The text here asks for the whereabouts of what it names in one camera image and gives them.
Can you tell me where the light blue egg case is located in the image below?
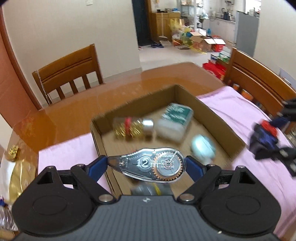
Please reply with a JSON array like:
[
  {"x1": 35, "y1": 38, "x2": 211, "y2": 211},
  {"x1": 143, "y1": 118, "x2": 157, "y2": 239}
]
[{"x1": 191, "y1": 135, "x2": 216, "y2": 165}]

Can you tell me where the dark blue toy train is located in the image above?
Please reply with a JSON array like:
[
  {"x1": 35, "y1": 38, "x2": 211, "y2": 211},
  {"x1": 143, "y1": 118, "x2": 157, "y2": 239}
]
[{"x1": 249, "y1": 120, "x2": 278, "y2": 155}]

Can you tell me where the correction tape dispenser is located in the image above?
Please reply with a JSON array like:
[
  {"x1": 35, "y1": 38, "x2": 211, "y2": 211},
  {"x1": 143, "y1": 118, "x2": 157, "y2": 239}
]
[{"x1": 107, "y1": 148, "x2": 186, "y2": 183}]

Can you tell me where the gold capsule bottle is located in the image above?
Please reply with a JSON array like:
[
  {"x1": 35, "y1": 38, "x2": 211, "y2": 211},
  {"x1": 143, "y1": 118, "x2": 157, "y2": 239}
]
[{"x1": 112, "y1": 117, "x2": 154, "y2": 140}]

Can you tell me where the grey mouse figurine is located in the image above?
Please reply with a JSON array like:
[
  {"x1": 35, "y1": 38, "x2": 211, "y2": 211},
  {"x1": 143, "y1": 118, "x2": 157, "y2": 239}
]
[{"x1": 131, "y1": 183, "x2": 162, "y2": 196}]

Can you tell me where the wooden chair right side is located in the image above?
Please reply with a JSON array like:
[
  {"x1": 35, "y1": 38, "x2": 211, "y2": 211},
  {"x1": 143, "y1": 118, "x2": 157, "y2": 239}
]
[{"x1": 223, "y1": 48, "x2": 295, "y2": 116}]

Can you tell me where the wooden chair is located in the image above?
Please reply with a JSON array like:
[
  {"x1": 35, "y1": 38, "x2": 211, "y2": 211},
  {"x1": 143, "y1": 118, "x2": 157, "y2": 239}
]
[
  {"x1": 223, "y1": 48, "x2": 295, "y2": 116},
  {"x1": 32, "y1": 44, "x2": 103, "y2": 105}
]

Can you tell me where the pink table cloth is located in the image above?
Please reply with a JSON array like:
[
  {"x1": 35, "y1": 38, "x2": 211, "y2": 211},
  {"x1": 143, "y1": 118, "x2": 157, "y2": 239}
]
[{"x1": 38, "y1": 87, "x2": 295, "y2": 237}]

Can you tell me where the gold tissue pack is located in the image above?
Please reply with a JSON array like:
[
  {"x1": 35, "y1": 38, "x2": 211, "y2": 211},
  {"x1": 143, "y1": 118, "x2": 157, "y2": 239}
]
[{"x1": 1, "y1": 158, "x2": 36, "y2": 204}]

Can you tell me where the gold hair clip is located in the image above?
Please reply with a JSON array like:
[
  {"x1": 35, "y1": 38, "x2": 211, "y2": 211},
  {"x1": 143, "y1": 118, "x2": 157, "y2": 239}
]
[{"x1": 8, "y1": 145, "x2": 20, "y2": 161}]

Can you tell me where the red gift bag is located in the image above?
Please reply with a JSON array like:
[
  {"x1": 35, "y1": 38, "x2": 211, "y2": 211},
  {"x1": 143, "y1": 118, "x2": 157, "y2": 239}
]
[{"x1": 202, "y1": 61, "x2": 226, "y2": 81}]

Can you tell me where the clear water bottle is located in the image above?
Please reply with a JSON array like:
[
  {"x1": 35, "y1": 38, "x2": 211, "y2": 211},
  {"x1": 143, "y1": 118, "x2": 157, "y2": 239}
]
[{"x1": 0, "y1": 199, "x2": 19, "y2": 232}]

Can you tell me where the grey refrigerator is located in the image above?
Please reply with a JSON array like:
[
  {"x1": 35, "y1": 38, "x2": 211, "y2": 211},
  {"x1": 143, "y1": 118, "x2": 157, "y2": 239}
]
[{"x1": 234, "y1": 11, "x2": 259, "y2": 57}]

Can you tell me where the brown wooden door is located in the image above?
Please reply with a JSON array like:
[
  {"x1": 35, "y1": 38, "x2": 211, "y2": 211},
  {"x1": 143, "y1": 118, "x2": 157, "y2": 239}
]
[{"x1": 1, "y1": 11, "x2": 42, "y2": 128}]

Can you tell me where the wooden chair far side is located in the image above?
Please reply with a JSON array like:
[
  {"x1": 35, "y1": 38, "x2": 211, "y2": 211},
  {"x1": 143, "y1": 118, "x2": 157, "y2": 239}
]
[{"x1": 32, "y1": 44, "x2": 103, "y2": 105}]

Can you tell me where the open cardboard box on floor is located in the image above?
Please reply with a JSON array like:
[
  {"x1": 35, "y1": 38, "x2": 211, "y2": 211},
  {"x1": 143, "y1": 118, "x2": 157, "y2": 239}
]
[{"x1": 190, "y1": 32, "x2": 226, "y2": 52}]

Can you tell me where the wooden cabinet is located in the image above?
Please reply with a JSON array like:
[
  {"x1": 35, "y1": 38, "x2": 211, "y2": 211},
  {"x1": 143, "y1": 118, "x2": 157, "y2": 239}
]
[{"x1": 150, "y1": 12, "x2": 181, "y2": 42}]

